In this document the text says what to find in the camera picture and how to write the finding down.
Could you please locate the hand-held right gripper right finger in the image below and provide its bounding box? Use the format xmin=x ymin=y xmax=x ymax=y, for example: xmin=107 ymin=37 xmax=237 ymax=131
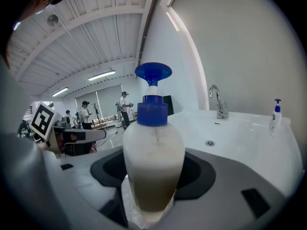
xmin=153 ymin=148 xmax=288 ymax=230

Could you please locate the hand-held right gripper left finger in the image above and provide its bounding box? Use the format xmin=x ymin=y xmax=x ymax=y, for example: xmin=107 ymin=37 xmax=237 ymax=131
xmin=42 ymin=146 xmax=128 ymax=226

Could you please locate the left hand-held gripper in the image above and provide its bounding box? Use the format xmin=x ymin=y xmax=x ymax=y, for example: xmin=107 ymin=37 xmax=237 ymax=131
xmin=28 ymin=101 xmax=107 ymax=158

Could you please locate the white bottle with blue pump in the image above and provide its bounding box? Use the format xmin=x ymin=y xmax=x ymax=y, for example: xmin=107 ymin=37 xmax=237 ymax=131
xmin=122 ymin=62 xmax=186 ymax=223

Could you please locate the small blue-capped bottle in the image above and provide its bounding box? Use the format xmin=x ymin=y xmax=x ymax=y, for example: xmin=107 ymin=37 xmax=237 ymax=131
xmin=269 ymin=98 xmax=283 ymax=138

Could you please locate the person's left hand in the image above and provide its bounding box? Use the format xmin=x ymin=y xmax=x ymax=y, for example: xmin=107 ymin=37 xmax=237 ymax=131
xmin=59 ymin=133 xmax=73 ymax=151

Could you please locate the dark coat rack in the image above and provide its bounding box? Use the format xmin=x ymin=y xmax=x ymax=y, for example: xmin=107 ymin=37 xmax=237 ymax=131
xmin=92 ymin=102 xmax=101 ymax=127

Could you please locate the ceiling tube light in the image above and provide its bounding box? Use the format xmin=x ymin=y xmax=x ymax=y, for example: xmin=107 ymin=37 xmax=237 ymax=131
xmin=52 ymin=87 xmax=69 ymax=97
xmin=88 ymin=70 xmax=116 ymax=81

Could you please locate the white vanity sink cabinet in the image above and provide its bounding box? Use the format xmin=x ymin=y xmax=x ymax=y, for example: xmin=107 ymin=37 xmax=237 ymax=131
xmin=166 ymin=108 xmax=303 ymax=197

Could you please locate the chrome faucet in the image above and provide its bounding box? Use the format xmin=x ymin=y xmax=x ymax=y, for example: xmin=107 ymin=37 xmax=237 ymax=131
xmin=208 ymin=84 xmax=229 ymax=120

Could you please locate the round ceiling fixture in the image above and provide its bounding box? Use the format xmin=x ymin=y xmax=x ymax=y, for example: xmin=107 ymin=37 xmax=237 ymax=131
xmin=47 ymin=14 xmax=59 ymax=27

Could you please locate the person's face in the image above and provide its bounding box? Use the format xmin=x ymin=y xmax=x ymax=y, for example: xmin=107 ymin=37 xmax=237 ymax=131
xmin=20 ymin=0 xmax=57 ymax=23

